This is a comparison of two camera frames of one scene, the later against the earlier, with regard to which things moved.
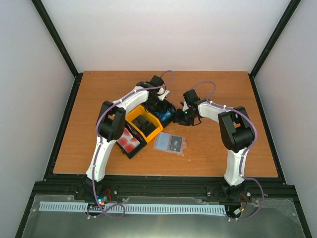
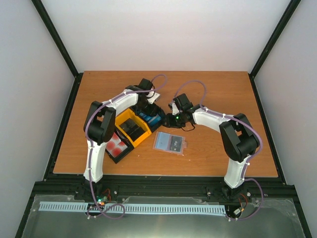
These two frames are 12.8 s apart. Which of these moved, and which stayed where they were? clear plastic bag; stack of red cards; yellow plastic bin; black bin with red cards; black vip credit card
Moved: stack of red cards; yellow plastic bin; black bin with red cards
Stayed: clear plastic bag; black vip credit card
